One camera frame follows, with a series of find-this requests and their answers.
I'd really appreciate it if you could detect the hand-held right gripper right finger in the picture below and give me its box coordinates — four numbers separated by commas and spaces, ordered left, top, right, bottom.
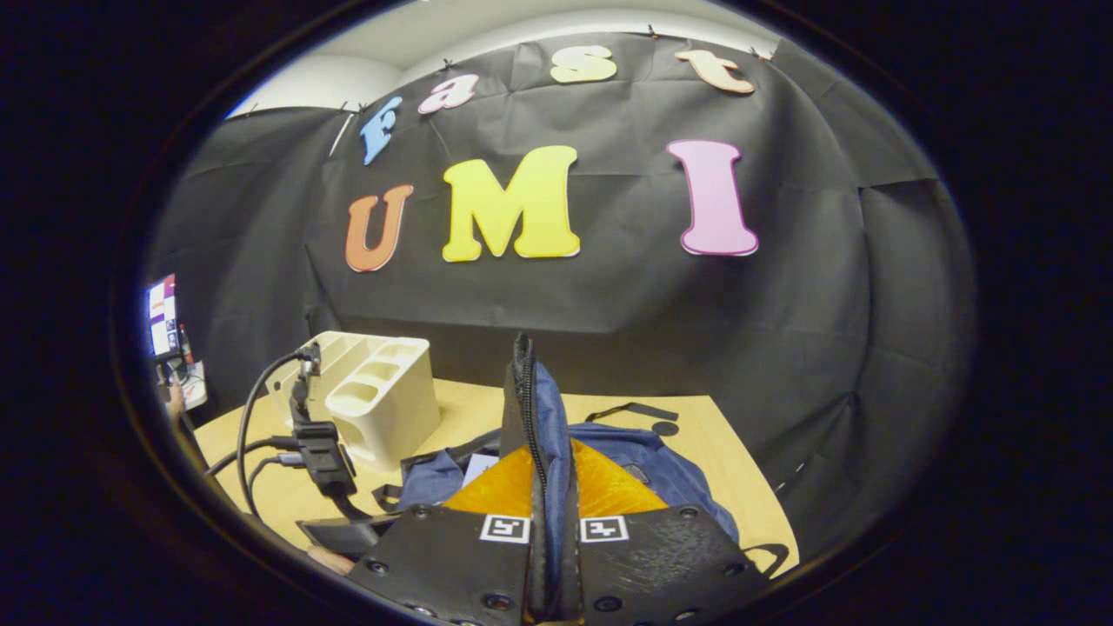
565, 439, 773, 626

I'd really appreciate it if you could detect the white side table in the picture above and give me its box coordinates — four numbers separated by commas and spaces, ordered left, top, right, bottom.
161, 361, 208, 410

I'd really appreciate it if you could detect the grey book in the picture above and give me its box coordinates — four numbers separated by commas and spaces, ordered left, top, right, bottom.
461, 452, 501, 488

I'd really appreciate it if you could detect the colourful screen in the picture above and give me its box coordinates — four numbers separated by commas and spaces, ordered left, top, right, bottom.
143, 274, 179, 357

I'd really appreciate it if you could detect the blue schoolbag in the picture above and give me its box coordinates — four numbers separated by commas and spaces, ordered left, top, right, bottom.
372, 333, 790, 626

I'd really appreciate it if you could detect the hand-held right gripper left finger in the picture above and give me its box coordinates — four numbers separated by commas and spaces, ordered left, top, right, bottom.
348, 445, 547, 626

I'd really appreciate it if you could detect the cream plastic bookshelf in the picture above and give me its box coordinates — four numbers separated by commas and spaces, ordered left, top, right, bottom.
265, 330, 440, 472

